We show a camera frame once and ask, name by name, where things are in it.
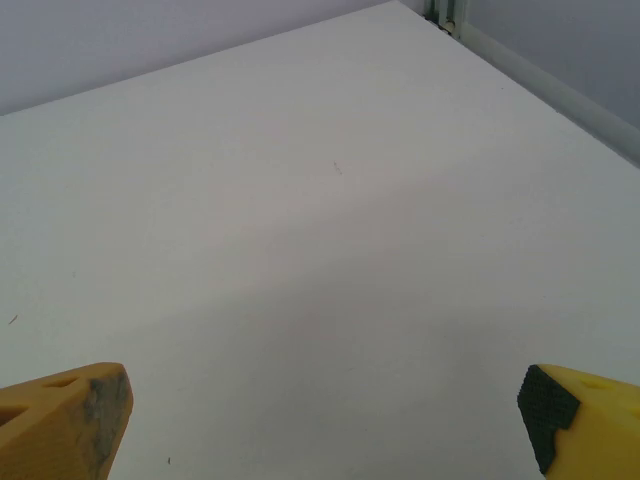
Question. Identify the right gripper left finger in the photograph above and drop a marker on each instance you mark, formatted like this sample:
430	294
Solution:
55	430

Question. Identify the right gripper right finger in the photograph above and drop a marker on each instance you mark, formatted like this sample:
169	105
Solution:
595	430

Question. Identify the aluminium frame post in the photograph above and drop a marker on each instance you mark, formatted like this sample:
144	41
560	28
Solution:
445	12

